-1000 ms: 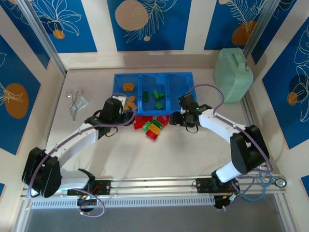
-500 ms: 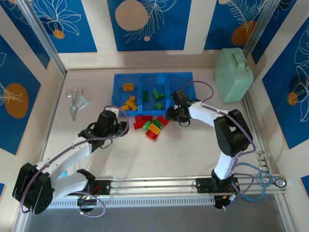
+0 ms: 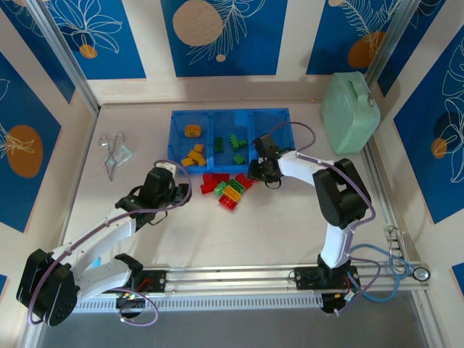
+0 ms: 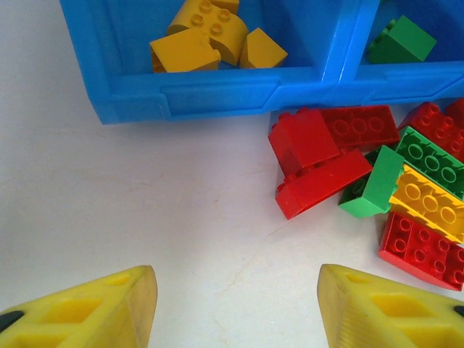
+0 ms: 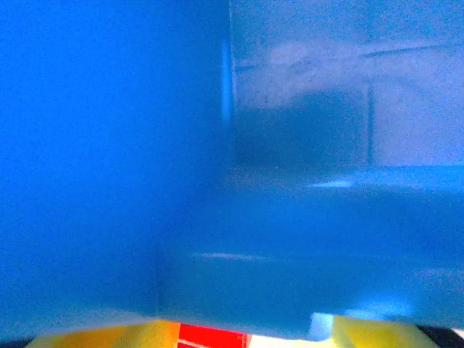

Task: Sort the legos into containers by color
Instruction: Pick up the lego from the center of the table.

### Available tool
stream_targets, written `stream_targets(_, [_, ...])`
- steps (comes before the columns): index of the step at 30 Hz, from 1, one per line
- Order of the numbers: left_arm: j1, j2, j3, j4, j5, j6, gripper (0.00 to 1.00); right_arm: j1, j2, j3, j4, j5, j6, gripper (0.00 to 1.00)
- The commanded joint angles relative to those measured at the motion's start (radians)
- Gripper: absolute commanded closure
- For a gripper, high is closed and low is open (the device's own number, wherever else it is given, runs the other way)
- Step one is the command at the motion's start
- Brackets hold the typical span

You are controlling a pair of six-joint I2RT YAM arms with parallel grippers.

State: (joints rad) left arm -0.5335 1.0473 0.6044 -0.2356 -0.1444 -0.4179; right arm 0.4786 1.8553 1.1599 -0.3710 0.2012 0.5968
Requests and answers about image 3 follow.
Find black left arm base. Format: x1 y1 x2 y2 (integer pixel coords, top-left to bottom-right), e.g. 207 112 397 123
115 268 167 293

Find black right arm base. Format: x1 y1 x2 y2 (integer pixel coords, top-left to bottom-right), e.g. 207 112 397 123
293 266 362 291

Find red studded lego brick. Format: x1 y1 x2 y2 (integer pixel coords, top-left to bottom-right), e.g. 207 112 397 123
235 173 257 190

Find yellow lego brick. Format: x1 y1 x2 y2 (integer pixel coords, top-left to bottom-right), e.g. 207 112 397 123
221 186 243 201

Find red eight-stud lego brick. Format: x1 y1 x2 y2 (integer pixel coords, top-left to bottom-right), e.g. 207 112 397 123
217 194 241 211

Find clear plastic bag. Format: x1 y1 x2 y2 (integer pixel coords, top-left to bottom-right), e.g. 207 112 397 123
110 144 137 168

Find metal forceps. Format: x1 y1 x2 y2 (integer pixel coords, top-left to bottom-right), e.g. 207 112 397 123
98 133 124 182

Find blue plastic compartment tray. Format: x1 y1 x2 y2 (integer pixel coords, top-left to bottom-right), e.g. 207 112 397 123
167 107 294 176

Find mint green case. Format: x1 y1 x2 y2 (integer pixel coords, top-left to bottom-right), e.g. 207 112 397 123
320 71 381 154

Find blue stethoscope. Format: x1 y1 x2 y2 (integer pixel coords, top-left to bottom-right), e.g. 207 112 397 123
347 224 432 304

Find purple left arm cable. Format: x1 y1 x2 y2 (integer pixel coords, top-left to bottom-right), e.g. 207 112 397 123
28 159 193 327

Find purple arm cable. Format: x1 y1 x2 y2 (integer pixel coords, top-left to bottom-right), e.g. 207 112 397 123
268 121 381 316
28 159 193 327

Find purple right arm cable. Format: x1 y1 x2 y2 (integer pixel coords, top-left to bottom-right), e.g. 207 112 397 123
268 121 381 316

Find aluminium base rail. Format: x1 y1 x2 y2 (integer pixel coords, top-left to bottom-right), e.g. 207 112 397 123
78 266 432 291

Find slotted grey cable duct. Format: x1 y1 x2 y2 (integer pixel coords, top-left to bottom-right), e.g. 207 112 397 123
74 294 323 311

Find blue floral wall poster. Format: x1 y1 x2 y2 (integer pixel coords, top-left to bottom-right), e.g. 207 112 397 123
306 0 403 75
43 0 148 80
161 0 289 78
0 50 62 233
393 21 464 224

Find aluminium side rail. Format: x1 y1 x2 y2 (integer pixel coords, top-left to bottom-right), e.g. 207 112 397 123
362 144 436 348

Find aluminium frame post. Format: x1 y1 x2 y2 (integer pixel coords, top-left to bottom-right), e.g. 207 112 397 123
25 0 102 113
364 0 423 86

